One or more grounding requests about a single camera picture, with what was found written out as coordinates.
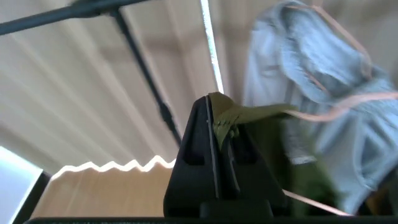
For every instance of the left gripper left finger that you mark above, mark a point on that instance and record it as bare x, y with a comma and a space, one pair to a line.
192, 186

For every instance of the green long-sleeved shirt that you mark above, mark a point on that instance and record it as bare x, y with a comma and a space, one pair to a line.
227, 112

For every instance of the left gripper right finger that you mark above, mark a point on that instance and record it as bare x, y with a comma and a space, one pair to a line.
248, 186

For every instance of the black clothes rack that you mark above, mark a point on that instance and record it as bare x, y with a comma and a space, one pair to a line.
62, 12

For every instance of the window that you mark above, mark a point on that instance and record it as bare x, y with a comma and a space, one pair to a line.
15, 174

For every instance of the pale grey shorts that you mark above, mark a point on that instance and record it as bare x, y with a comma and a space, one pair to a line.
311, 46

